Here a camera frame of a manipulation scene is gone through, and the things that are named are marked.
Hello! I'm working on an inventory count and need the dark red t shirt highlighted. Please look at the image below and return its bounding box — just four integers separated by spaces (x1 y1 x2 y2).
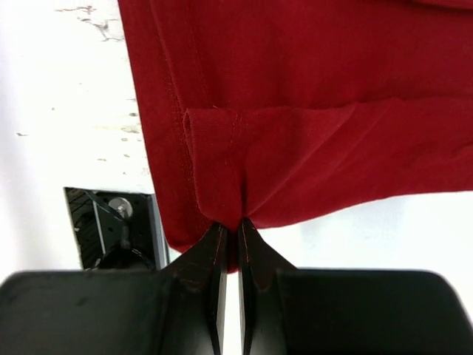
119 1 472 252

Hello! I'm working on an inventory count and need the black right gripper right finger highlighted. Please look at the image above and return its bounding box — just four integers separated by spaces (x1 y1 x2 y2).
237 218 296 354

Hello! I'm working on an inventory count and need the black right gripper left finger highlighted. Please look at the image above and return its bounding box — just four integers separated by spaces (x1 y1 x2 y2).
160 223 228 354

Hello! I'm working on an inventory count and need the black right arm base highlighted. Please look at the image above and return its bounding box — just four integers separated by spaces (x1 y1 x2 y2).
64 187 171 270

